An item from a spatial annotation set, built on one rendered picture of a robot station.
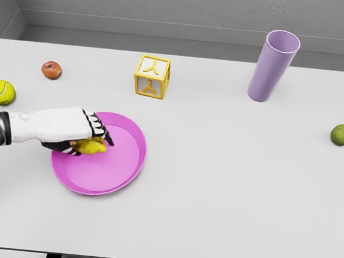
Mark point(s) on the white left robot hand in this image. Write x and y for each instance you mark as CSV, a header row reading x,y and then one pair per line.
x,y
69,123

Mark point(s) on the yellow lemon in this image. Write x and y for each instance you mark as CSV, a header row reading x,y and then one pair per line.
x,y
90,147

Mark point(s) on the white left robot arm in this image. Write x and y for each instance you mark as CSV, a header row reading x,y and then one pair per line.
x,y
7,125

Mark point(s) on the pink plate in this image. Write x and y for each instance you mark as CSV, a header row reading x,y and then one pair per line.
x,y
107,165

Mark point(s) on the red apple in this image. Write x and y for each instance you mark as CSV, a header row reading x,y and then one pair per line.
x,y
51,70

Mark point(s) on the yellow-green tennis ball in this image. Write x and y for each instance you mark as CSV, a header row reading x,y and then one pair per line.
x,y
0,92

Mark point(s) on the yellow letter block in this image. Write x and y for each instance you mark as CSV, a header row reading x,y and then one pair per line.
x,y
151,77

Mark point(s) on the tall purple cup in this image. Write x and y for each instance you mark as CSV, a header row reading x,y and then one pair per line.
x,y
272,65

